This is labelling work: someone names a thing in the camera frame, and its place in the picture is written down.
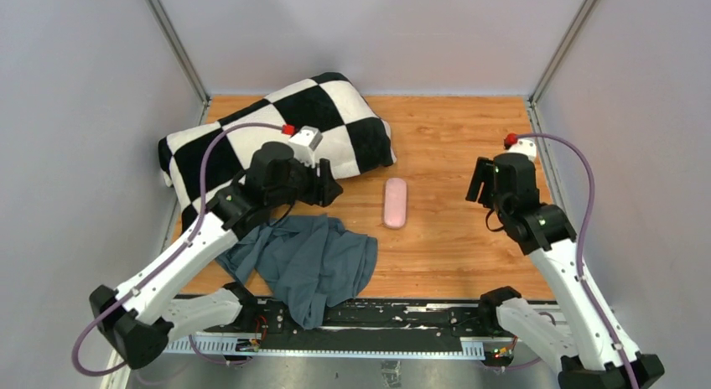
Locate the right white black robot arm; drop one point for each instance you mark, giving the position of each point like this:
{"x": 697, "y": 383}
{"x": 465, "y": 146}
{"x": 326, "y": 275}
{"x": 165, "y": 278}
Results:
{"x": 597, "y": 353}

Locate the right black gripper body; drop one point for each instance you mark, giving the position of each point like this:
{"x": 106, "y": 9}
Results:
{"x": 484, "y": 173}

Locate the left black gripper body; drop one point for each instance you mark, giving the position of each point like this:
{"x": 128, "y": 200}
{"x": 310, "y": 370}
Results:
{"x": 303, "y": 185}

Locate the pink glasses case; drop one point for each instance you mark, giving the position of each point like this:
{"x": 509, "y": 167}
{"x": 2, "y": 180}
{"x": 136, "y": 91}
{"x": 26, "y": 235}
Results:
{"x": 395, "y": 203}

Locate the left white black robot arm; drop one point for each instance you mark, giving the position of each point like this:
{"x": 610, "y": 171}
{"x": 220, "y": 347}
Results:
{"x": 142, "y": 316}

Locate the aluminium frame rail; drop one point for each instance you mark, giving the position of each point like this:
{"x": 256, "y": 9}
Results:
{"x": 232, "y": 345}

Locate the black mounting base plate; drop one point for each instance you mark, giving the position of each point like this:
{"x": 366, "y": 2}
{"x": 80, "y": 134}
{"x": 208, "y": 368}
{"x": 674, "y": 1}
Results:
{"x": 400, "y": 324}

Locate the grey blue crumpled garment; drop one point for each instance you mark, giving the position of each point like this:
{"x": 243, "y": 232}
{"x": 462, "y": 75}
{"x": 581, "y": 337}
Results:
{"x": 309, "y": 262}

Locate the black white checkered pillow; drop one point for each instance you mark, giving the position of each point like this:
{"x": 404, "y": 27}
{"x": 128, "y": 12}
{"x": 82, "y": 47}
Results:
{"x": 354, "y": 138}

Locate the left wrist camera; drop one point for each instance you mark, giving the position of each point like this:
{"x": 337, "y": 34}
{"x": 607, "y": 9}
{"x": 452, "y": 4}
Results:
{"x": 303, "y": 142}

